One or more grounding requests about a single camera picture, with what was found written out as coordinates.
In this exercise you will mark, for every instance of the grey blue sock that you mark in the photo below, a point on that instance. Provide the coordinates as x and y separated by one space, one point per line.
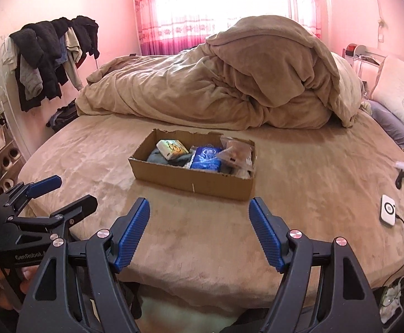
157 158

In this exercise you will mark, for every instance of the black suitcase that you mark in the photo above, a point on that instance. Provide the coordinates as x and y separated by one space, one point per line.
62 117

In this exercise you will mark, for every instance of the white wireless charger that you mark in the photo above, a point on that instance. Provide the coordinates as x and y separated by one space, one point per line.
388 211

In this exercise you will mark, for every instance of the floral cream pillow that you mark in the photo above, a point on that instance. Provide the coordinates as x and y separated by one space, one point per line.
389 86

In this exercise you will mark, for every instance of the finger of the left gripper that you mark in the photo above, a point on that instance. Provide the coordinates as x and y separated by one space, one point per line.
59 211
36 189

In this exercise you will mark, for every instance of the clear plastic snack bag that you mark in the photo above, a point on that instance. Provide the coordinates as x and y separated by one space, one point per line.
236 154

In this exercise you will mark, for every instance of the pink window curtain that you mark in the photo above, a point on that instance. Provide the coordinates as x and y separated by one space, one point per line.
167 27

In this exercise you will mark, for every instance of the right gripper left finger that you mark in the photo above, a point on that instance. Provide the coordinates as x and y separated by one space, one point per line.
76 287

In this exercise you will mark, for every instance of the blue tissue pack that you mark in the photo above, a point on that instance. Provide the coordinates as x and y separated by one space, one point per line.
205 158

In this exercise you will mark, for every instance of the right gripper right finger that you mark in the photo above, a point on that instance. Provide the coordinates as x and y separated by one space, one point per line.
344 300

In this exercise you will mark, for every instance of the hanging dark clothes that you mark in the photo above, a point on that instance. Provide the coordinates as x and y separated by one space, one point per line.
46 55

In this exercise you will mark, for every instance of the brown cardboard box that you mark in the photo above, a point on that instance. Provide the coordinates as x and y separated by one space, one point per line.
204 182

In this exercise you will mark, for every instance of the tan fleece blanket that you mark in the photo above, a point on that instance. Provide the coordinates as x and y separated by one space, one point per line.
263 70

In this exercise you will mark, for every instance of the brown bed sheet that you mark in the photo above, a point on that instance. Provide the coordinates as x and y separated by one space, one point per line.
326 182

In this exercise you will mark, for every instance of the person's left hand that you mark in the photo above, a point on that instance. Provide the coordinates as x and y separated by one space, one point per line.
1 284

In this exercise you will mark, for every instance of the cartoon tissue pack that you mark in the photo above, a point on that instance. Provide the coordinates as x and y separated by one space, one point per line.
171 149

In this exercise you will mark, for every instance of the purple grey pillow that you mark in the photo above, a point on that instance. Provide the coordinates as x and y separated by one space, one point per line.
389 122

